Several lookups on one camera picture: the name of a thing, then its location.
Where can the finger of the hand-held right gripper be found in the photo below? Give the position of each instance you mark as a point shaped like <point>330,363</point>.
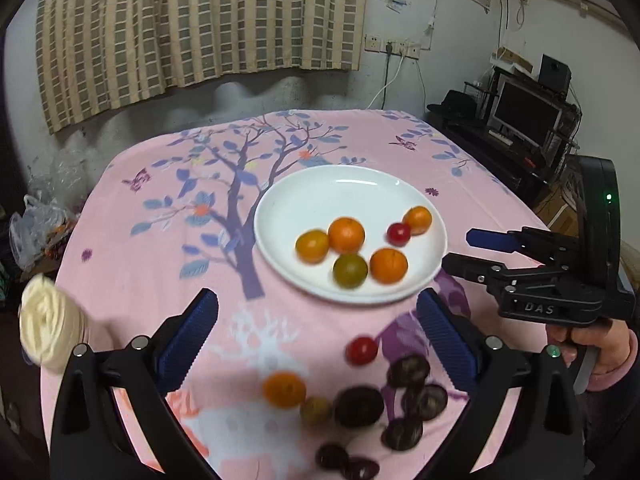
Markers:
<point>470,267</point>
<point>492,241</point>

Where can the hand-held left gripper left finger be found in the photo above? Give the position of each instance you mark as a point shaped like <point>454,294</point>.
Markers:
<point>187,340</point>

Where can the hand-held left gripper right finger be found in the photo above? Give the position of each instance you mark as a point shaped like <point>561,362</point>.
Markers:
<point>445,340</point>

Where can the white round plate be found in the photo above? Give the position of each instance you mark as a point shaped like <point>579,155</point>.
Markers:
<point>340,195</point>

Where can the person's right hand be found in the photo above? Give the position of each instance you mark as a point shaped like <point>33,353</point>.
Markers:
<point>607,345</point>

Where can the brown cardboard box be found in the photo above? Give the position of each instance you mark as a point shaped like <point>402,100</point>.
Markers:
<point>557,210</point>

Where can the orange mandarin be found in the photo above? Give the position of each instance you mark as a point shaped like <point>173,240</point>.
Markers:
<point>417,220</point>
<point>389,266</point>
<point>284,390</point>
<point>346,235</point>
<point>312,246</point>

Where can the black desk rack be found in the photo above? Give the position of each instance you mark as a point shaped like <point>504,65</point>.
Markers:
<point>505,165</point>

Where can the red cherry tomato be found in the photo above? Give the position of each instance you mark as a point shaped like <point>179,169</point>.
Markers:
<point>361,351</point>
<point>399,234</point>

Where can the pink printed tablecloth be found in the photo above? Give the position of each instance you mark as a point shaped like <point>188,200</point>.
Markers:
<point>150,260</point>

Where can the cluster of dark purple plums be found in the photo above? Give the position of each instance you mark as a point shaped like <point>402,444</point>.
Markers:
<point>359,406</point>

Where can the green mandarin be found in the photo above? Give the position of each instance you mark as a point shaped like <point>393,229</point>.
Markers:
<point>350,270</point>

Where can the black computer monitor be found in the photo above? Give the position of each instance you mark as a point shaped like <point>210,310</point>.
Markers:
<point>525,110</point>

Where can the cream paper roll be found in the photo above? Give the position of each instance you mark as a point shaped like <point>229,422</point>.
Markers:
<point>47,325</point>

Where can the black hat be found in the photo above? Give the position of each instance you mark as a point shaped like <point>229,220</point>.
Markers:
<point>455,105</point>

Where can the small yellow-green kumquat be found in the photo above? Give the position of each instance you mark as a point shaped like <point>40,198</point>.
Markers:
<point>316,410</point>

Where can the black speaker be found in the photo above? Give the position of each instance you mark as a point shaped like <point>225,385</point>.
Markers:
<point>555,72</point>

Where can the clear plastic bag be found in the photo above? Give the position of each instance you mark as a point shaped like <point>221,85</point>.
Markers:
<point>35,230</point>

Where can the beige checked curtain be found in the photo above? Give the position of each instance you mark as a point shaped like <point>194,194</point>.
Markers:
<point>200,25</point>

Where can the white wall socket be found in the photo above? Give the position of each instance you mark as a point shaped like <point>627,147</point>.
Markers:
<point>373,43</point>

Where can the blue white wall sticker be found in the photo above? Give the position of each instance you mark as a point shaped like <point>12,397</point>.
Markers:
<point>392,2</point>

